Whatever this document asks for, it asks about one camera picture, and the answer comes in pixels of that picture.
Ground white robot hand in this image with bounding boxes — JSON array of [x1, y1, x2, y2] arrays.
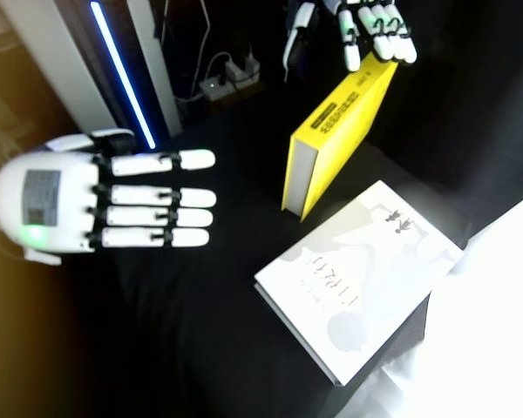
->
[[0, 128, 218, 266], [282, 0, 418, 73]]

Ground yellow book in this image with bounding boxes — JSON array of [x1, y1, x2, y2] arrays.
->
[[281, 51, 398, 223]]

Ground white pillar with blue light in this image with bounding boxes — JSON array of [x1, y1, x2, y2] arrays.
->
[[0, 0, 184, 171]]

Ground white plug adapter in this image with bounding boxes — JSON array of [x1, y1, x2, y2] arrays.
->
[[225, 43, 262, 84]]

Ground white power strip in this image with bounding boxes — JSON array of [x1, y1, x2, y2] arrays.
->
[[199, 64, 262, 102]]

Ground black table cloth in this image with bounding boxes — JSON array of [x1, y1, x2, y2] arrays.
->
[[56, 78, 523, 418]]

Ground white book with grey print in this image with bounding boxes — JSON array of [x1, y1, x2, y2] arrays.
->
[[253, 179, 465, 388]]

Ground white power cable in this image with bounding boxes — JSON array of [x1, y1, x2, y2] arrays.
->
[[205, 51, 233, 82]]

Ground thin white cable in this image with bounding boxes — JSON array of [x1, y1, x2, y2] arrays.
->
[[190, 0, 214, 88]]

